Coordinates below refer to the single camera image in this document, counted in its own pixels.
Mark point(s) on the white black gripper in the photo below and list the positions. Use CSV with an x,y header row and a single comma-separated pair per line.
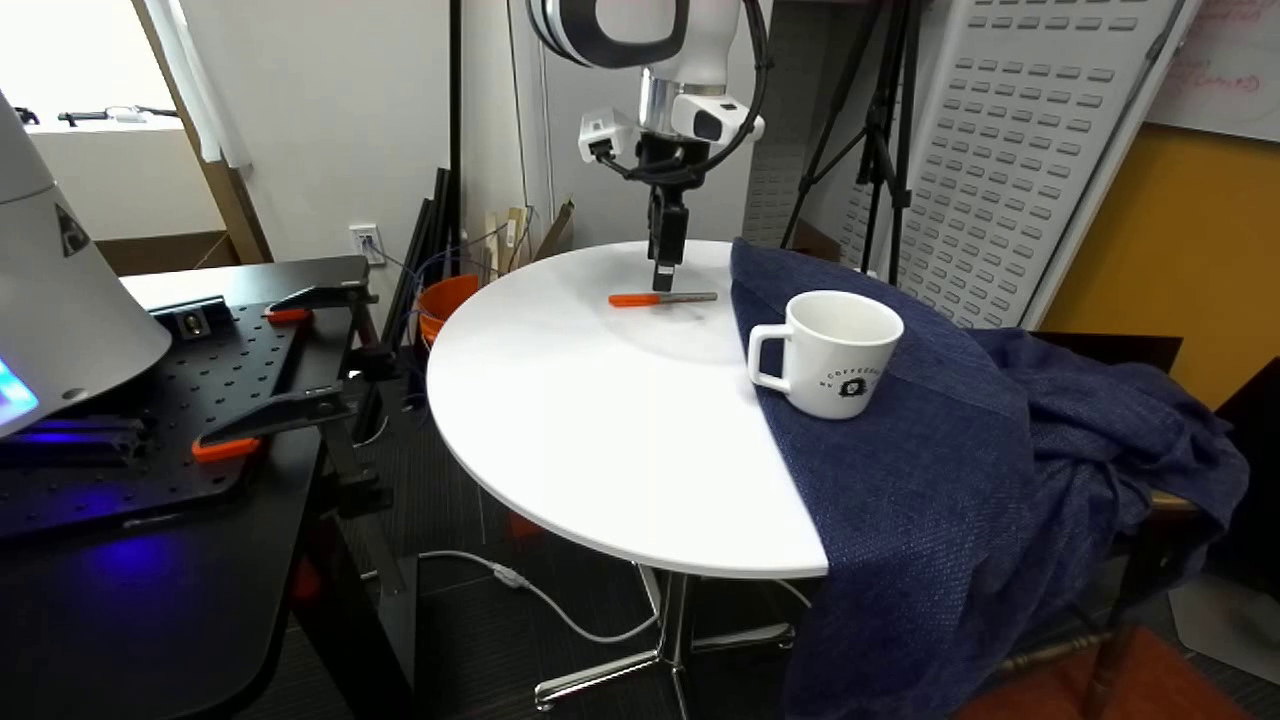
x,y
678,144

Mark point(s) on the orange grey pen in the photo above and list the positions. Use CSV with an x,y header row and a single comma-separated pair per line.
x,y
657,299

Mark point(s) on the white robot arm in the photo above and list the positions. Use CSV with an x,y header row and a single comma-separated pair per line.
x,y
701,93

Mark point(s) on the round white table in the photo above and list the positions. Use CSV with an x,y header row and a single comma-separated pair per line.
x,y
617,425

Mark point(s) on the white ceramic mug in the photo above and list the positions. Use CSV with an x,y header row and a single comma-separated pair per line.
x,y
829,355

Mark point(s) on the orange bucket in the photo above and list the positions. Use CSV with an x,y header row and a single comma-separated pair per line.
x,y
436,301

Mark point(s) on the black orange clamp far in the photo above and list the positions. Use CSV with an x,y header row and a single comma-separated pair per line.
x,y
299,304

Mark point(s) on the black orange clamp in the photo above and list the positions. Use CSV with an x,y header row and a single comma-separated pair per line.
x,y
354,405
299,304

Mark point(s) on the white pegboard panel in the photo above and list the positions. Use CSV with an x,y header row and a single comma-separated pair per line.
x,y
1025,117

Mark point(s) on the dark blue cloth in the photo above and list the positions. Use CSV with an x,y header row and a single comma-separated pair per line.
x,y
968,501

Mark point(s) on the black orange clamp near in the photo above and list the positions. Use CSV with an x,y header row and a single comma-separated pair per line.
x,y
354,405

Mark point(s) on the black camera tripod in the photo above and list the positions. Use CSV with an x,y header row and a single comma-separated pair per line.
x,y
869,117

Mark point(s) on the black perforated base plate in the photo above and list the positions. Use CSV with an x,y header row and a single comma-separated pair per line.
x,y
145,451

